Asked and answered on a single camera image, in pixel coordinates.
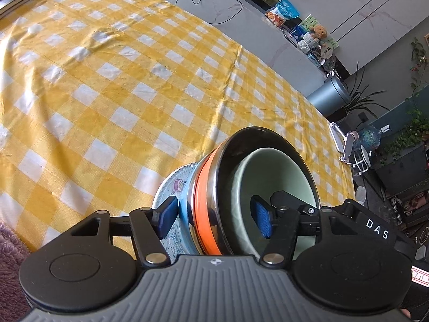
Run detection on green picture board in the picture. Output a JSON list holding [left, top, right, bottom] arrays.
[[300, 14, 338, 49]]

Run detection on blue snack bag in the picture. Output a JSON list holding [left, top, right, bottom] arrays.
[[265, 0, 299, 27]]

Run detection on green ivy plant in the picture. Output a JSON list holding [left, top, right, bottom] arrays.
[[382, 37, 429, 156]]

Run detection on green ceramic bowl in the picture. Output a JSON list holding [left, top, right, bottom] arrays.
[[235, 148, 317, 254]]

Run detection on purple fluffy blanket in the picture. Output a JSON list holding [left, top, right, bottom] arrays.
[[0, 221, 37, 322]]

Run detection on grey trash can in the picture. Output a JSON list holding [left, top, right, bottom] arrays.
[[306, 76, 351, 116]]

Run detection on dark side cabinet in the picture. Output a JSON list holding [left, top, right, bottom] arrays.
[[372, 141, 429, 208]]

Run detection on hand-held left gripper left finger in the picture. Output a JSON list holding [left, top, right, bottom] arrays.
[[67, 197, 177, 268]]

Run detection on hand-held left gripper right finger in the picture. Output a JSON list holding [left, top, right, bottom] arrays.
[[251, 195, 352, 269]]

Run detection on brown teddy bear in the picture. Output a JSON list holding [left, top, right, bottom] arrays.
[[308, 25, 328, 46]]

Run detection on white printed plate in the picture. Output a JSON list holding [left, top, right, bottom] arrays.
[[152, 162, 202, 265]]

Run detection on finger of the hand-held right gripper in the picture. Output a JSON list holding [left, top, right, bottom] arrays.
[[270, 191, 322, 216]]

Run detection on tall leafy potted plant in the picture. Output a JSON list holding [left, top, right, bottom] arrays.
[[342, 61, 391, 118]]

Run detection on white round stool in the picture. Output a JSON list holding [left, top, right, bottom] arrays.
[[350, 148, 372, 175]]

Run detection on blue water jug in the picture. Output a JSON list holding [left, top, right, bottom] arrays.
[[357, 125, 391, 151]]

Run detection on orange steel bowl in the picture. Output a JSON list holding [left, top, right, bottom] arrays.
[[193, 126, 320, 255]]

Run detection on yellow checkered tablecloth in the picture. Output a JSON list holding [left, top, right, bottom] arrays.
[[0, 0, 356, 252]]

